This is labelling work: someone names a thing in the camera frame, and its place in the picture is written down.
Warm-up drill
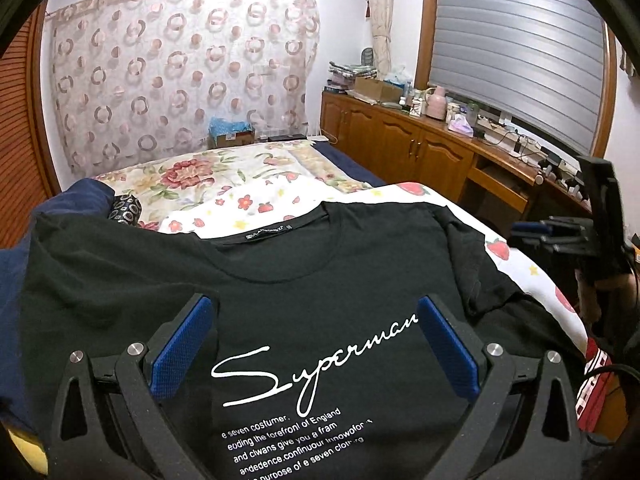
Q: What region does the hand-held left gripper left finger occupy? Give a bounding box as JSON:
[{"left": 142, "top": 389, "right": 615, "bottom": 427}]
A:
[{"left": 44, "top": 294, "right": 221, "bottom": 480}]

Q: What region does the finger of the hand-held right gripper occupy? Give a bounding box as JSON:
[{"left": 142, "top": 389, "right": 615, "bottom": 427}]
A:
[
  {"left": 512, "top": 215, "right": 596, "bottom": 239},
  {"left": 509, "top": 234, "right": 597, "bottom": 262}
]

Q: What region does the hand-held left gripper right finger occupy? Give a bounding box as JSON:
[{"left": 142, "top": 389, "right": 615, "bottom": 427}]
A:
[{"left": 416, "top": 294, "right": 593, "bottom": 480}]

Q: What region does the black printed t-shirt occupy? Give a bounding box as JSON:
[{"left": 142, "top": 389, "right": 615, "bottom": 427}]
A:
[{"left": 17, "top": 200, "right": 586, "bottom": 480}]

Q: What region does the person's right hand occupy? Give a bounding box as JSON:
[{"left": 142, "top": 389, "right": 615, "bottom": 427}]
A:
[{"left": 575, "top": 265, "right": 640, "bottom": 322}]

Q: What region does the strawberry print blanket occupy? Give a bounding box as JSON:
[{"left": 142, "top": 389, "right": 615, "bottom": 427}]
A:
[{"left": 160, "top": 182, "right": 591, "bottom": 357}]

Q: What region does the white power strip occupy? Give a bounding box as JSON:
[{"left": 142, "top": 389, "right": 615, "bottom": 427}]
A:
[{"left": 477, "top": 115, "right": 517, "bottom": 134}]

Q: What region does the purple tissue pack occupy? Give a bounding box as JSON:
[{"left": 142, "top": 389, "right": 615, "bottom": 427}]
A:
[{"left": 447, "top": 112, "right": 476, "bottom": 136}]

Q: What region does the red white printed cloth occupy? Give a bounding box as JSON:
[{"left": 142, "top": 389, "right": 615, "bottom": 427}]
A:
[{"left": 574, "top": 339, "right": 612, "bottom": 422}]

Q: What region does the pink thermos jug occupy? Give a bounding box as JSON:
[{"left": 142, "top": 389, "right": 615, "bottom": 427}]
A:
[{"left": 426, "top": 86, "right": 449, "bottom": 121}]

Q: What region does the wooden cabinet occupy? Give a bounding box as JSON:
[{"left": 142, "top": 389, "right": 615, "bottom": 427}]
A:
[{"left": 320, "top": 89, "right": 596, "bottom": 222}]

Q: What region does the floral bedsheet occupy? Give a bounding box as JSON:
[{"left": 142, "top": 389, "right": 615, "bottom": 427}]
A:
[{"left": 92, "top": 140, "right": 381, "bottom": 233}]

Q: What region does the grey window blind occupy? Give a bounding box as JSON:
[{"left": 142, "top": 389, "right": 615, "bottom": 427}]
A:
[{"left": 427, "top": 0, "right": 621, "bottom": 147}]

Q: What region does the navy blanket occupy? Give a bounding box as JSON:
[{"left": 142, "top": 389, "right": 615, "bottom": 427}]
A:
[{"left": 0, "top": 177, "right": 121, "bottom": 428}]

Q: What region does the navy bed sheet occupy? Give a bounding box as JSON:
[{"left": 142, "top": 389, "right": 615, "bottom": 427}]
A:
[{"left": 314, "top": 141, "right": 387, "bottom": 187}]

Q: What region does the cardboard box with blue cloth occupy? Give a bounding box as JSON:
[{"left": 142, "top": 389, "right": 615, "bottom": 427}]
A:
[{"left": 207, "top": 116, "right": 257, "bottom": 149}]

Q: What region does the stack of folded towels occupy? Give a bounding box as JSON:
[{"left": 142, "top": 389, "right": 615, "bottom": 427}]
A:
[{"left": 327, "top": 60, "right": 379, "bottom": 93}]

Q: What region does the beige window curtain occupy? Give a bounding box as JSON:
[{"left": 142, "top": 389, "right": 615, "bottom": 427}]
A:
[{"left": 364, "top": 0, "right": 395, "bottom": 70}]

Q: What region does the wooden louvre door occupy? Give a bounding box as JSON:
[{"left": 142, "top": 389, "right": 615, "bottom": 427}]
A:
[{"left": 0, "top": 10, "right": 64, "bottom": 252}]

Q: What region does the black ring-pattern folded cloth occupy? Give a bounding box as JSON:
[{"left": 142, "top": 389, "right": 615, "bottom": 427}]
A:
[{"left": 107, "top": 192, "right": 144, "bottom": 229}]

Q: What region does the wooden window frame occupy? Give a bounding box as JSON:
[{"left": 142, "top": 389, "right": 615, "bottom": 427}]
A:
[{"left": 417, "top": 0, "right": 620, "bottom": 160}]

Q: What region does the ring-patterned sheer curtain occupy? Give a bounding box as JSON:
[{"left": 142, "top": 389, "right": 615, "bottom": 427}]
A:
[{"left": 47, "top": 0, "right": 321, "bottom": 177}]

